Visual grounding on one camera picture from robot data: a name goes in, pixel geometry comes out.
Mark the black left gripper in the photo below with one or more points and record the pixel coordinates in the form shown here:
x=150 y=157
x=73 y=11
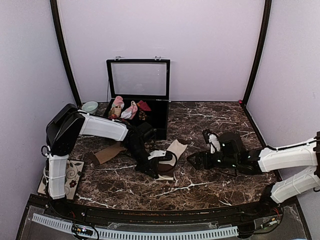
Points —
x=145 y=168

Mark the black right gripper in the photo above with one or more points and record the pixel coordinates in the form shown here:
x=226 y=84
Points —
x=199 y=155

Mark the cream brown block sock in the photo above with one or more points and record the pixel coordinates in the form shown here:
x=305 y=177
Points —
x=165 y=169

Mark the tan ribbed sock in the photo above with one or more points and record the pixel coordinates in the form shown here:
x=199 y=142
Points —
x=106 y=154

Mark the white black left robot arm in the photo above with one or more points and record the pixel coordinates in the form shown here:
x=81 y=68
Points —
x=63 y=131

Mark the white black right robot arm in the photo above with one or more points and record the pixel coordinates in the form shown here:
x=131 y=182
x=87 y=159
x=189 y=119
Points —
x=262 y=160

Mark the brown patterned small sock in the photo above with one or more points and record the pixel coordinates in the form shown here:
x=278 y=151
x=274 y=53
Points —
x=142 y=115

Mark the pink white rolled sock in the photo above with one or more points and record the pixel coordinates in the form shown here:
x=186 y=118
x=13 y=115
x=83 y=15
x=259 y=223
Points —
x=130 y=112

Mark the dark red folded sock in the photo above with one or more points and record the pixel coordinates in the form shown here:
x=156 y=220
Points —
x=143 y=106

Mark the beige patterned rolled sock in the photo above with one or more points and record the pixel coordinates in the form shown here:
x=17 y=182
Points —
x=115 y=112

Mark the floral placemat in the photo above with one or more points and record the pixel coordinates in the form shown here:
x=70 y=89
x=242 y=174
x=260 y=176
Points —
x=72 y=178

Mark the black box with glass lid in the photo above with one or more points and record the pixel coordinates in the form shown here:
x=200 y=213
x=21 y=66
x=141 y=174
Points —
x=142 y=79

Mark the pale green bowl at back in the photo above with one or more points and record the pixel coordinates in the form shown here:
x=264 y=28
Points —
x=90 y=107

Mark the small circuit board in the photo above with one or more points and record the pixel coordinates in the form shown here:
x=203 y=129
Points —
x=81 y=230

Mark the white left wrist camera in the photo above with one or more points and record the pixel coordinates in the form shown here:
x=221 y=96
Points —
x=157 y=154

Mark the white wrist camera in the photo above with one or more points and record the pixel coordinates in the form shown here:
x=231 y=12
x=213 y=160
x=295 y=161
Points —
x=212 y=140
x=157 y=154

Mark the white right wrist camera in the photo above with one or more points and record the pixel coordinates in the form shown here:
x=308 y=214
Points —
x=212 y=140

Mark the black front table rail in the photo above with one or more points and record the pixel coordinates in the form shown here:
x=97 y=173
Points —
x=101 y=215

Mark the black right frame post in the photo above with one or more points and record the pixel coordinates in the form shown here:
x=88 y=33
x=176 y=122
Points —
x=258 y=52

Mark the black frame post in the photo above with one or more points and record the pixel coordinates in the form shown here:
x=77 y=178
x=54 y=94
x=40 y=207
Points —
x=63 y=51
x=258 y=52

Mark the black left frame post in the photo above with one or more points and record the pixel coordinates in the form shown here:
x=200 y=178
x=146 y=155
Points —
x=63 y=51

